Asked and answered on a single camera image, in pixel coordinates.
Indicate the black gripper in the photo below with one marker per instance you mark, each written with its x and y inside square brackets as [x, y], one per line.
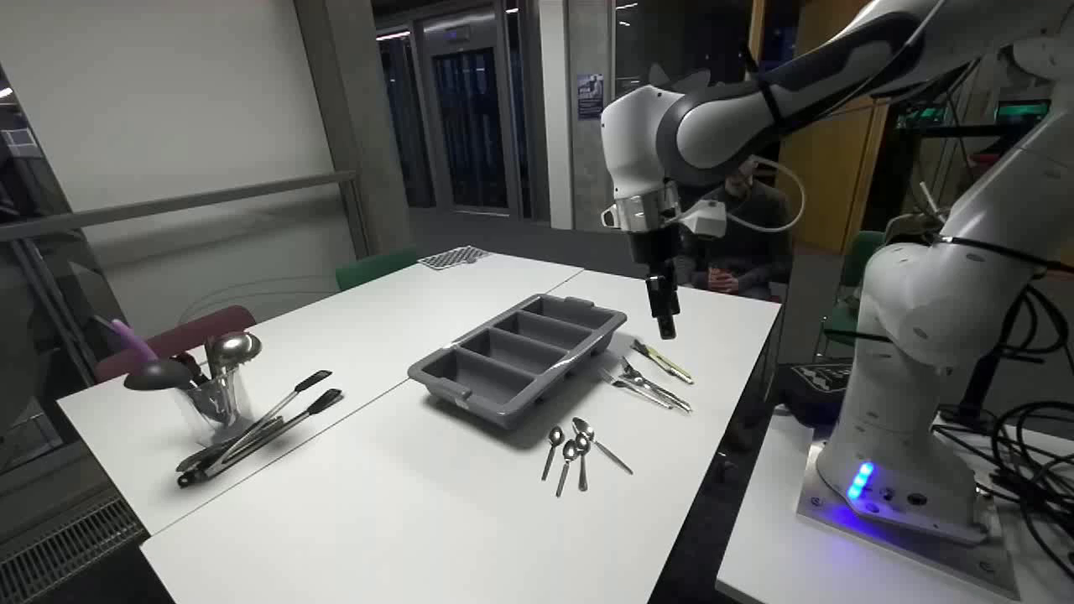
[658, 246]

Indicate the silver teaspoon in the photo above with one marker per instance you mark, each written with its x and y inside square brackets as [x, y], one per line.
[582, 456]
[552, 452]
[568, 465]
[607, 446]

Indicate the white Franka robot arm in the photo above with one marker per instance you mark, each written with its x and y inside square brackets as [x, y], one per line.
[952, 304]

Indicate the grey plastic cutlery tray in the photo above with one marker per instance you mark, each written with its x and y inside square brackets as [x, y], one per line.
[508, 362]

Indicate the small silver tongs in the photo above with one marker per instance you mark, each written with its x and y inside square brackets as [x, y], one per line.
[656, 391]

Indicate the seated person dark sweater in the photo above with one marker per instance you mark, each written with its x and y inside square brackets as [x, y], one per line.
[757, 264]

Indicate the black control box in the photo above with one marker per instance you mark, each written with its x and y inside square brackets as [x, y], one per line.
[810, 391]

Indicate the green chair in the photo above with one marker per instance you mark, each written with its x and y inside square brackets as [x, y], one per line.
[841, 322]
[375, 270]

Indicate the long black-tipped tongs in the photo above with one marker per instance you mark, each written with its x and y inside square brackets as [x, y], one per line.
[269, 432]
[262, 418]

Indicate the silver ladle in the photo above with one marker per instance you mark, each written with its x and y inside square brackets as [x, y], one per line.
[233, 347]

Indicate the grey handrail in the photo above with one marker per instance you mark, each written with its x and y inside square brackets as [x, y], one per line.
[169, 207]

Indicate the black ladle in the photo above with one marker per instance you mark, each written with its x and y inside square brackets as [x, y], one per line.
[156, 372]

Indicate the purple utensil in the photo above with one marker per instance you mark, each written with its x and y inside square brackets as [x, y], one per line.
[131, 341]

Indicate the floor vent grille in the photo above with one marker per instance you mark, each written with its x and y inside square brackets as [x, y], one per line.
[61, 554]

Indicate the wall poster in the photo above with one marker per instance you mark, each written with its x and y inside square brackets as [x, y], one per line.
[593, 96]

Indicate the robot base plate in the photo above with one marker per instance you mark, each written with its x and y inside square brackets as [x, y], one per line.
[895, 538]

